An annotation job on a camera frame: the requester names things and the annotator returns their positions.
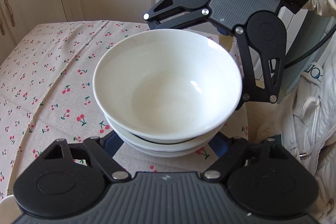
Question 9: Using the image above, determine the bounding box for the white bowl far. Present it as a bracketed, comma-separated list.
[0, 195, 22, 224]

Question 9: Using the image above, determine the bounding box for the white floral bowl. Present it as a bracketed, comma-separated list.
[100, 115, 225, 158]
[92, 29, 242, 141]

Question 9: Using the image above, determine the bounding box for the cherry print tablecloth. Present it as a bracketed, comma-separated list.
[1, 20, 248, 198]

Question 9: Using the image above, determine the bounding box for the white floral bowl right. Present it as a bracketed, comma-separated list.
[100, 115, 225, 158]

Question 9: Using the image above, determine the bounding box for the white jacket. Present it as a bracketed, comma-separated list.
[275, 0, 336, 224]

